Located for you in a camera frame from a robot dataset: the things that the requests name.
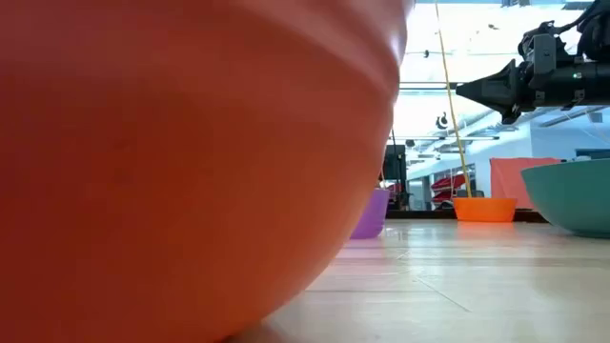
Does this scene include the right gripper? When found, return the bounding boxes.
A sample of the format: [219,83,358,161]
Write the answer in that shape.
[455,33,610,126]

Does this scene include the small orange bowl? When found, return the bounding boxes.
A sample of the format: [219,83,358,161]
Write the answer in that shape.
[452,196,519,224]

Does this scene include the large teal bowl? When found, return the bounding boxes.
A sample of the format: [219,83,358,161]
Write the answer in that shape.
[520,158,610,239]

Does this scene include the small purple bowl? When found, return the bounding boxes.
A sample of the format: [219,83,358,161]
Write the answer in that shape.
[350,188,391,240]

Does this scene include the large coral red bowl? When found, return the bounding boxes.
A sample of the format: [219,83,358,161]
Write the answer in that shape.
[0,0,416,343]

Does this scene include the orange fabric panel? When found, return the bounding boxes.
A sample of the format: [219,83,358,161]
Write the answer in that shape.
[490,157,561,211]

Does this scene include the long ceiling light fixture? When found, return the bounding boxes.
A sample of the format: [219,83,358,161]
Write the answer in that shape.
[398,81,461,92]
[388,135,500,142]

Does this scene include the red stacked bins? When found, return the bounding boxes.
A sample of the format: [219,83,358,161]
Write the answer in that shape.
[431,173,468,204]

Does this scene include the black stand with screen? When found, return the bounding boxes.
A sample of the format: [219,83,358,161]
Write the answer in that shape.
[383,145,409,211]

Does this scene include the yellow hanging cable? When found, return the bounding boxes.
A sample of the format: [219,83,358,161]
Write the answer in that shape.
[434,0,474,199]

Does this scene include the black aluminium table frame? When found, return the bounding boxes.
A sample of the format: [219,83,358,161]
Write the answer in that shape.
[385,209,549,224]

